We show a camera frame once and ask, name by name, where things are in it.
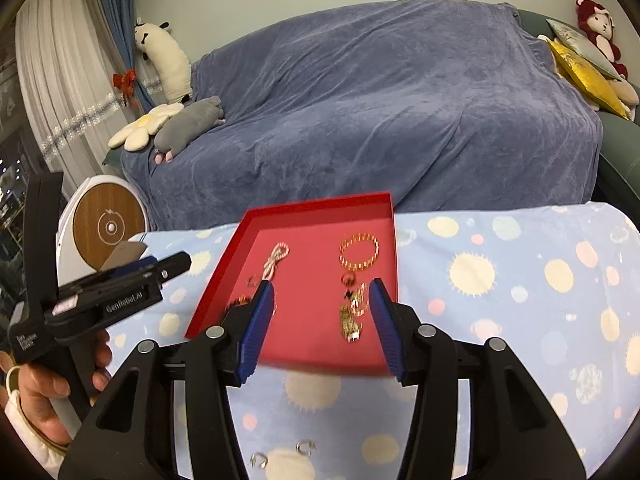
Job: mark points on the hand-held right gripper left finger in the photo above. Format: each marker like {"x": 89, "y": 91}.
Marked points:
{"x": 257, "y": 330}

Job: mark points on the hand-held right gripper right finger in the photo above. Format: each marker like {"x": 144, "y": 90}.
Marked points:
{"x": 387, "y": 332}

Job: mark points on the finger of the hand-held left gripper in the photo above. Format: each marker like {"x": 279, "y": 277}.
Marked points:
{"x": 142, "y": 261}
{"x": 175, "y": 263}

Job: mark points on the red cardboard box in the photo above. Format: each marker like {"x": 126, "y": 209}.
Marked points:
{"x": 310, "y": 310}

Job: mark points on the person's left forearm white sleeve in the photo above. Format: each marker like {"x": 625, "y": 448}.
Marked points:
{"x": 25, "y": 440}

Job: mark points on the person's left hand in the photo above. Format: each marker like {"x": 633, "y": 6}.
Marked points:
{"x": 40, "y": 405}

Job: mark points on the round white wood-top table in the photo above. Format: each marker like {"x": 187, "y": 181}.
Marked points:
{"x": 110, "y": 225}

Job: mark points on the light blue planet-print sheet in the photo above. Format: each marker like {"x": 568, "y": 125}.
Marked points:
{"x": 500, "y": 310}

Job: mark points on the cream flower cushion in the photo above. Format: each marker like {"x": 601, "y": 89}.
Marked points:
{"x": 142, "y": 127}

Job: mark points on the grey plush toy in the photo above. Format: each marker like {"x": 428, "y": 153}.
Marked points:
{"x": 190, "y": 122}

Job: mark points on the red curtain bow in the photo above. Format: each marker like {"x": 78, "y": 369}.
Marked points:
{"x": 125, "y": 82}

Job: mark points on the long white plush toy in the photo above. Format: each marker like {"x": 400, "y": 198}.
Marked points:
{"x": 170, "y": 65}

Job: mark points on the white sheer curtain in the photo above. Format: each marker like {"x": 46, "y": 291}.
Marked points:
{"x": 60, "y": 60}

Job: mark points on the blue-grey sofa throw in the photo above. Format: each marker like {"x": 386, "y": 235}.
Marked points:
{"x": 375, "y": 110}

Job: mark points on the blue curtain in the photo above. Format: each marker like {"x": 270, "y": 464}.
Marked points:
{"x": 115, "y": 0}

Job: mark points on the green sofa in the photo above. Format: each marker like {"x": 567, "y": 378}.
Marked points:
{"x": 620, "y": 160}

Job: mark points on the gold cushion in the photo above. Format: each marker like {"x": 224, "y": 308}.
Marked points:
{"x": 585, "y": 77}

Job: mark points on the beige plush cushion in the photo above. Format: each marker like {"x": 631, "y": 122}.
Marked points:
{"x": 627, "y": 92}

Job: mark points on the silver cushion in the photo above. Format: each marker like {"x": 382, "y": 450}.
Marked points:
{"x": 575, "y": 40}

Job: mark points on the red monkey plush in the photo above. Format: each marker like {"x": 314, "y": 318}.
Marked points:
{"x": 597, "y": 25}

